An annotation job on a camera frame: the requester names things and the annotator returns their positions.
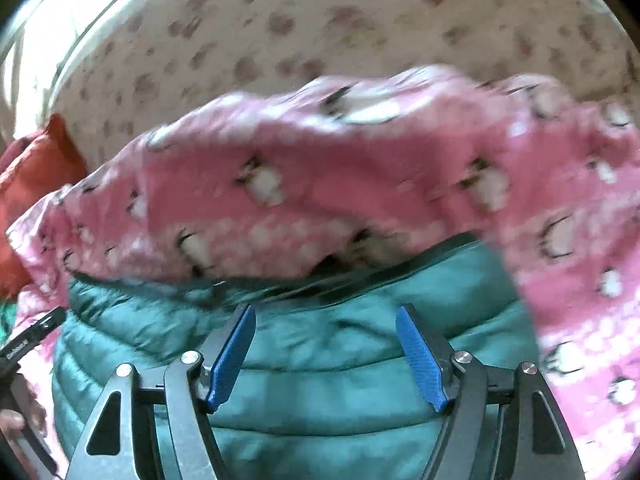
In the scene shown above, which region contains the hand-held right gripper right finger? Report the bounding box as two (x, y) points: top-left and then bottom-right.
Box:
(395, 303), (587, 480)

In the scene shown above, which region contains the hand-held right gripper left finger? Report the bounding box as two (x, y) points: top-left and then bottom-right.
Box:
(65, 304), (258, 480)

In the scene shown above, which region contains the dark green puffer jacket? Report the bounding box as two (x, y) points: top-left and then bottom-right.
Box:
(50, 232), (543, 480)

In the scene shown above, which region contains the person's left hand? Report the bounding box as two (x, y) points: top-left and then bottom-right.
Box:
(0, 372), (48, 443)

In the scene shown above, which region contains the bright green cloth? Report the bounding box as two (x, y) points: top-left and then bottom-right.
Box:
(0, 300), (22, 343)

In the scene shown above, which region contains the red cloth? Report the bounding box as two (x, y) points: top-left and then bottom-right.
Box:
(0, 114), (90, 301)

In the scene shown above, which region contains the pink penguin print blanket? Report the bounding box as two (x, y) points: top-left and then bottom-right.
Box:
(5, 64), (640, 480)

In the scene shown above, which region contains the bright window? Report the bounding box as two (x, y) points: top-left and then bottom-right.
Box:
(0, 0), (116, 141)

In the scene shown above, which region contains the beige paw print bedsheet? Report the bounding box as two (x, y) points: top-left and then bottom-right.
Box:
(20, 0), (640, 171)

